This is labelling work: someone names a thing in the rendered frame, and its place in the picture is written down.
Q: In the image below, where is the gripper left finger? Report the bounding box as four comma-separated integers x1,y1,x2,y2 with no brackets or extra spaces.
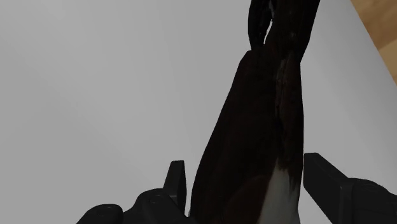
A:
76,160,197,224

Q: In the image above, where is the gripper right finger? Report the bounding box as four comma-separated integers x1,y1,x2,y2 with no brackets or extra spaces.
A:
303,152,397,224

